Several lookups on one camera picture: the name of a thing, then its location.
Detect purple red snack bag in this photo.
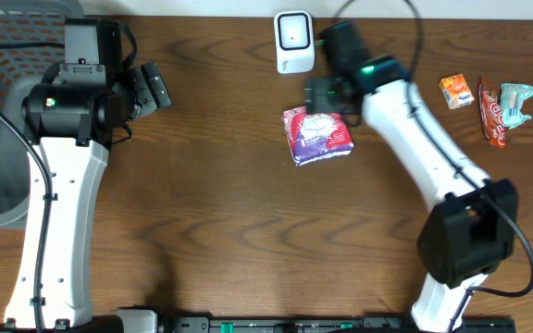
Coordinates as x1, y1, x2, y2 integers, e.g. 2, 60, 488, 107
281, 106, 353, 166

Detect small orange tissue pack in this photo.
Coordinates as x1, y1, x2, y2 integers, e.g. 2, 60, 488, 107
439, 74, 475, 109

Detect orange brown snack bar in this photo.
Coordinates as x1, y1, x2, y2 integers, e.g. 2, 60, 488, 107
478, 77, 506, 148

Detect mint green snack packet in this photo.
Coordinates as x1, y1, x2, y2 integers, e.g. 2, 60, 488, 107
500, 83, 533, 129

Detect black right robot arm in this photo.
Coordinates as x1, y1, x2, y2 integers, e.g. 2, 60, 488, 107
305, 21, 518, 332

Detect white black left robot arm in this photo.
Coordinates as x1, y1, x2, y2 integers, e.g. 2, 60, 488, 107
0, 18, 172, 333

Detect grey plastic mesh basket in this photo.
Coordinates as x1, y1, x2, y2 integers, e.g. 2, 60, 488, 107
0, 0, 84, 229

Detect black right camera cable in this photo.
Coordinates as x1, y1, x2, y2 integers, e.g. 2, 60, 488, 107
330, 0, 533, 333

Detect black camera cable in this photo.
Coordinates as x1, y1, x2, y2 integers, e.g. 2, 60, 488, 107
330, 0, 533, 333
0, 41, 67, 333

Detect black left camera cable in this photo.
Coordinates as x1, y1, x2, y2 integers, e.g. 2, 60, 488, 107
0, 41, 67, 333

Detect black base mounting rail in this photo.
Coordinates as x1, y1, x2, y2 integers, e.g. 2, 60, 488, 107
162, 315, 518, 333

